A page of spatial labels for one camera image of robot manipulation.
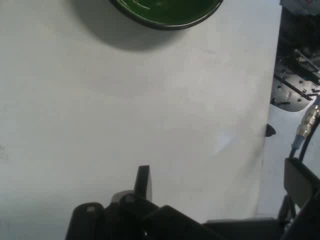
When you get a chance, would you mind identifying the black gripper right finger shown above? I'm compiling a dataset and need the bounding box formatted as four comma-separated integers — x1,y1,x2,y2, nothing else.
278,157,320,240

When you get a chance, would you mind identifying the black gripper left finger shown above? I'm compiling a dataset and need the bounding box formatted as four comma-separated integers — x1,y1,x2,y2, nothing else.
66,164,161,240

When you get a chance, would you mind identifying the black tape piece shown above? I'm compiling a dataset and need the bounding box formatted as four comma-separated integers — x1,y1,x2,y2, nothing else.
265,123,277,138

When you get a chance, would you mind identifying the green enamel bowl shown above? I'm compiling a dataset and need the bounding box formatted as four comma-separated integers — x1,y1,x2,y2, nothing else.
108,0,225,31

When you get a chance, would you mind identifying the black cable with inline joint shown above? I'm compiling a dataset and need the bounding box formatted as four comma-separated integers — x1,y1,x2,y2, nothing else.
298,119,320,162

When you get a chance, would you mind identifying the black cable with metal connector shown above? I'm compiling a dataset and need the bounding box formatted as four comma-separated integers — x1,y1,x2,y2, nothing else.
287,103,320,161

